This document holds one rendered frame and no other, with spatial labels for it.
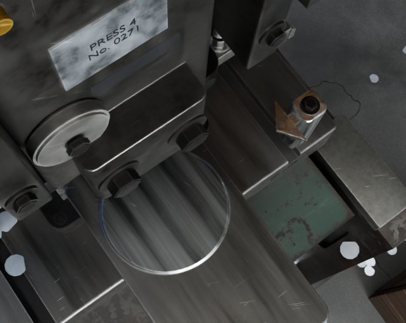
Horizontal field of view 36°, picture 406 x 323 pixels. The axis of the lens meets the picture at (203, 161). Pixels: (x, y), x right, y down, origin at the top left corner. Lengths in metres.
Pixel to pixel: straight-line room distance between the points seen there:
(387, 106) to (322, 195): 0.81
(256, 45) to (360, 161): 0.42
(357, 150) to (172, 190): 0.28
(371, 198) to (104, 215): 0.34
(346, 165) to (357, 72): 0.80
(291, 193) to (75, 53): 0.47
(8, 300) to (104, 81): 0.36
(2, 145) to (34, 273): 0.40
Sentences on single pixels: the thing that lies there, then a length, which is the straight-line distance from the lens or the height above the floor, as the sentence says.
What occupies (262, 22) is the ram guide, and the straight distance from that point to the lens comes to 0.36.
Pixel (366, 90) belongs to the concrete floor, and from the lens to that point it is 1.56.
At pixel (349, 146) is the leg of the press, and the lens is 0.79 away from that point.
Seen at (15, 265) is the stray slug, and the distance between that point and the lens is 0.69.
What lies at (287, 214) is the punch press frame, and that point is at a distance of 0.75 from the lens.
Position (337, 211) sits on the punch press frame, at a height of 0.65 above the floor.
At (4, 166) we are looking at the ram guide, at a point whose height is 1.08.
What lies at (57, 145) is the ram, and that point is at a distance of 0.39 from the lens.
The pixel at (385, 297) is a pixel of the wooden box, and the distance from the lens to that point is 1.33.
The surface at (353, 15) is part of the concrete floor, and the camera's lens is 1.64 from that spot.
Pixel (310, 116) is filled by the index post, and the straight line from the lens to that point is 0.63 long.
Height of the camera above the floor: 1.37
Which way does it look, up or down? 73 degrees down
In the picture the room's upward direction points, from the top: 9 degrees clockwise
